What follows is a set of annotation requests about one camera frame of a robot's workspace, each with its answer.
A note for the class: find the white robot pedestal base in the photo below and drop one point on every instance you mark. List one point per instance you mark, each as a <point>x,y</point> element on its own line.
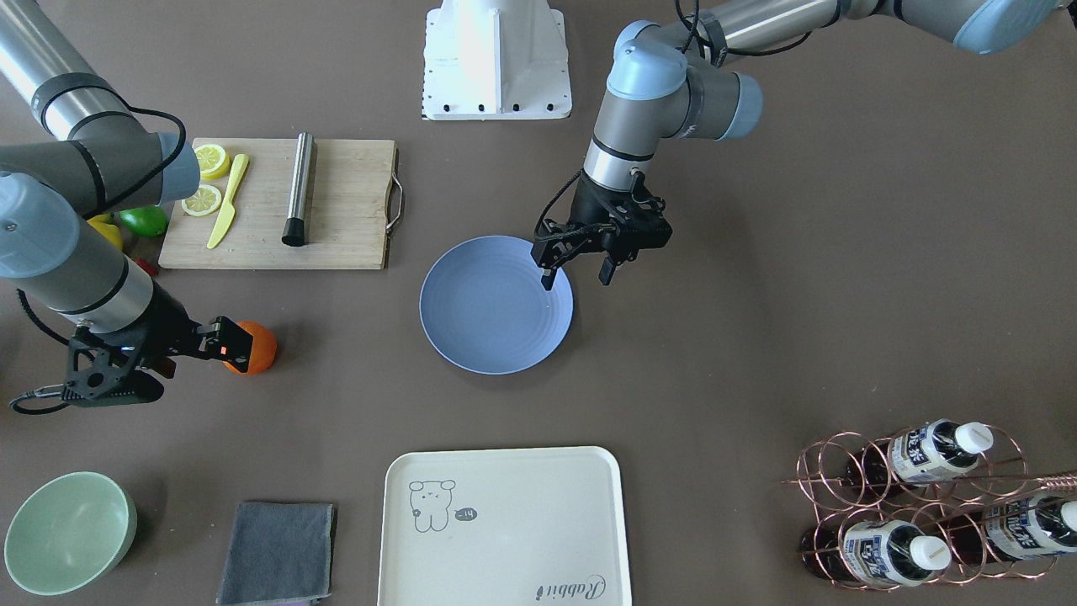
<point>495,60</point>

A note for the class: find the yellow lemon lower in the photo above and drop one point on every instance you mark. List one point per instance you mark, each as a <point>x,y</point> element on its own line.
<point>105,226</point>

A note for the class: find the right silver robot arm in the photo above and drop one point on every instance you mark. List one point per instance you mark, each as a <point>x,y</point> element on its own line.
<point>99,158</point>

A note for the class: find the mint green bowl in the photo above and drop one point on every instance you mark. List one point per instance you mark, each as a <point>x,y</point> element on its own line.
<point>70,532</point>

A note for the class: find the lemon slice lower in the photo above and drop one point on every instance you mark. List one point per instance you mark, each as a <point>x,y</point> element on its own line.
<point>205,200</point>

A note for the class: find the red strawberry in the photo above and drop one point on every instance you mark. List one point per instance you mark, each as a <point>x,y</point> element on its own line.
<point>148,266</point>

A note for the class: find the blue round plate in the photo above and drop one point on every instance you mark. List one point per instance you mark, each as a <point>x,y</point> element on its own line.
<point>483,307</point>

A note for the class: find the green lime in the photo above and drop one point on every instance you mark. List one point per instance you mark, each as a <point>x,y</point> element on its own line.
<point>148,221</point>

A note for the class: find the tea bottle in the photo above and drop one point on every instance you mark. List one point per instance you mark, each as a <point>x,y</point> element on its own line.
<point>881,555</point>
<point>938,451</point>
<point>1018,530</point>

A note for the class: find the steel muddler black tip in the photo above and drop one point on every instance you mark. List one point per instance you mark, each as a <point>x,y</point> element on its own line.
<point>295,230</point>

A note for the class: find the lemon slice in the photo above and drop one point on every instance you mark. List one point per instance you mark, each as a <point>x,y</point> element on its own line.
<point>205,200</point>
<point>214,161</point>

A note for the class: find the cream rabbit tray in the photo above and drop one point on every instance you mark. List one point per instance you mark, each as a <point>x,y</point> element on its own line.
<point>538,526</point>

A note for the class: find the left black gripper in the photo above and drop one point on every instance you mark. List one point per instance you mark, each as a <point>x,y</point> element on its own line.
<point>591,204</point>

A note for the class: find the yellow plastic knife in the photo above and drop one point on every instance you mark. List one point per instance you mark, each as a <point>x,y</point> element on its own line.
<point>227,211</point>

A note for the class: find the tea bottle middle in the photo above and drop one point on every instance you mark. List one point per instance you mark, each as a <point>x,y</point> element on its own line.
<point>881,555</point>

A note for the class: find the lemon slice upper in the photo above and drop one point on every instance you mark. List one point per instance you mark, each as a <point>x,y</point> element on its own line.
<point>214,161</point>

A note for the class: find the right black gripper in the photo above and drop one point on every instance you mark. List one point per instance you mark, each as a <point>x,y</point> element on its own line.
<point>165,326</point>

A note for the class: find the copper wire bottle rack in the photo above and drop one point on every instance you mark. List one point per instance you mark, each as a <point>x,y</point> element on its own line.
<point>1001,475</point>

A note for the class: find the orange mandarin fruit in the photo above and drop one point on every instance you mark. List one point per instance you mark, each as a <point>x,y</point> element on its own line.
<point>264,349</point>

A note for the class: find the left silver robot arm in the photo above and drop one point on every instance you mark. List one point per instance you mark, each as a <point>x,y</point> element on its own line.
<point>669,82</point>

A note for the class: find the grey folded cloth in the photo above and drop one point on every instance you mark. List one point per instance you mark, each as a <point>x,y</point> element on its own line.
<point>279,554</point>

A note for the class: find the bamboo cutting board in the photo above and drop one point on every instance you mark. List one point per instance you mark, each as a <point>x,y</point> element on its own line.
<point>346,211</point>

